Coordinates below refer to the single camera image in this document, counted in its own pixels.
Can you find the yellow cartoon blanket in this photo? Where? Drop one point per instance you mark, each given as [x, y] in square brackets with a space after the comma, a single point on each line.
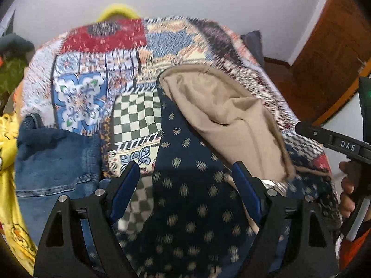
[8, 156]

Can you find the wooden door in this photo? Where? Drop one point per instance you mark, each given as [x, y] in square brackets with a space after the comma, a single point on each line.
[327, 49]

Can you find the blue denim jeans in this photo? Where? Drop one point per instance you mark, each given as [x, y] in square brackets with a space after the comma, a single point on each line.
[58, 162]

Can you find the person's right hand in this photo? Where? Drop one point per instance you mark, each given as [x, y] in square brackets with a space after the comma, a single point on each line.
[346, 205]

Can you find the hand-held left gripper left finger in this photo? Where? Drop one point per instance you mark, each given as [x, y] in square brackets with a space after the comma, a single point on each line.
[126, 189]

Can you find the grey bolster pillow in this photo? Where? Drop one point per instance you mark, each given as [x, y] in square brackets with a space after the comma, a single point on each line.
[16, 43]

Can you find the green cloth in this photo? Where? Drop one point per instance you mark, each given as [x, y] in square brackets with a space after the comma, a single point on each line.
[10, 78]

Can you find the yellow curved cushion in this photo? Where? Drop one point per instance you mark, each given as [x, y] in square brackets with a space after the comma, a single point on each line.
[117, 8]

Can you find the navy patterned hoodie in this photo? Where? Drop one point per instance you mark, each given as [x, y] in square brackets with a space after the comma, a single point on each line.
[185, 179]

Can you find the patchwork bedspread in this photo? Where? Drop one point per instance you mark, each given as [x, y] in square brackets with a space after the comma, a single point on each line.
[87, 98]

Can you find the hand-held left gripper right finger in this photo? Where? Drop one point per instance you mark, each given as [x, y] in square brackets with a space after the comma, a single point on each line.
[246, 191]

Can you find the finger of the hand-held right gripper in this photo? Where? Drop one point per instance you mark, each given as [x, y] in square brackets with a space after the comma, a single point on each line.
[314, 134]

